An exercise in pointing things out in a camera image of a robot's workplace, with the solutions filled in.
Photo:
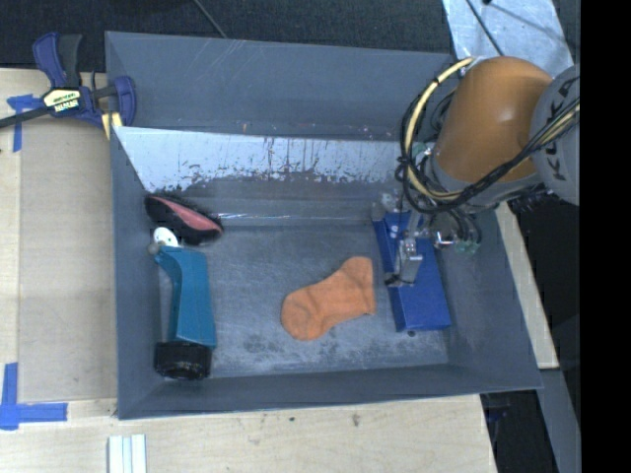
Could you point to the teal tool with black cap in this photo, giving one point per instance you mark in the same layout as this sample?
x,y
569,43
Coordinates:
x,y
189,298

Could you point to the orange sock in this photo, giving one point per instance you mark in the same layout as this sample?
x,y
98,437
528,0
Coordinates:
x,y
330,303

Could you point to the grey metal bin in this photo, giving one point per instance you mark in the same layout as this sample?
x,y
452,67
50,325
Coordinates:
x,y
296,91

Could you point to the blue flat box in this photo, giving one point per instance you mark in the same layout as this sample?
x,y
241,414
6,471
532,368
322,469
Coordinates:
x,y
424,303

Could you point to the pale wood board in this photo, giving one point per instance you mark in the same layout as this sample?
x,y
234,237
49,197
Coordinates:
x,y
64,264

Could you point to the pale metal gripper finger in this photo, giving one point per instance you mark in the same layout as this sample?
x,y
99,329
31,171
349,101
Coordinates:
x,y
412,266

